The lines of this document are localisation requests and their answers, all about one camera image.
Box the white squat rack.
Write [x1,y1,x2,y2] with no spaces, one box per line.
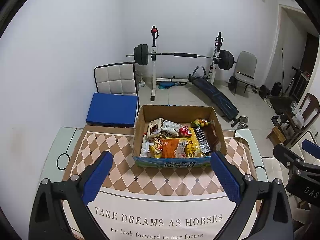
[149,26,223,101]

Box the cardboard milk carton box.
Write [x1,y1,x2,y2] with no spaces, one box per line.
[132,105,227,168]

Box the clear yellow bread packet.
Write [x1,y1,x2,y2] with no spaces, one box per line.
[175,140,187,158]

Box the grey folding chair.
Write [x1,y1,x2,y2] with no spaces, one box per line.
[228,51,257,95]

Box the white quilted chair right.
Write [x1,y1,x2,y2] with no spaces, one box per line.
[262,131,319,185]

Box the yellow black large snack bag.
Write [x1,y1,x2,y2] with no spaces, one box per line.
[184,127,210,158]

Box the brown red snack packet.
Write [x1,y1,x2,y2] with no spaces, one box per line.
[208,122,221,151]

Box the colourful candy bag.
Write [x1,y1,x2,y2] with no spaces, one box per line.
[191,119,210,127]

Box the chrome dumbbell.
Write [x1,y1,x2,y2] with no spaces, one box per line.
[231,115,249,127]
[238,122,248,129]

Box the red white long snack packet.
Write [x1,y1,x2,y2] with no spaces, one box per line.
[140,134,154,158]

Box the white quilted chair with blue cushion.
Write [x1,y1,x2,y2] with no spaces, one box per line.
[86,62,139,127]

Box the yellow panda snack bag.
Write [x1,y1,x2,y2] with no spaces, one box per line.
[149,138,162,158]

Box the checkered table mat with text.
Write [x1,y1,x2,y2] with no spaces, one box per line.
[61,125,258,240]

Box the black dumbbell on floor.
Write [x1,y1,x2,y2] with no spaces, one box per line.
[252,85,271,99]

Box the black sit-up bench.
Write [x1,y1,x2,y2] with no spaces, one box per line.
[188,66,239,127]

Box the small wooden stool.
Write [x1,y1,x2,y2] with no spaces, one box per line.
[266,126,286,146]

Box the white grey snack packet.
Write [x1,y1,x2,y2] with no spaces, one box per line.
[161,120,183,137]

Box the orange snack bag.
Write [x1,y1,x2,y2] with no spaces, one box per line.
[161,139,180,158]

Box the dark wooden chair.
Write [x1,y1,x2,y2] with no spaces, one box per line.
[279,93,319,145]

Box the white Franzzi cookie packet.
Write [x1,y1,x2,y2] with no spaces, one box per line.
[146,118,163,140]

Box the barbell with black plates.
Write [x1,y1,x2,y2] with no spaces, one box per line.
[126,44,235,70]

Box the small red triangular snack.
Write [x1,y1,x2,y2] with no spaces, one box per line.
[178,125,192,138]

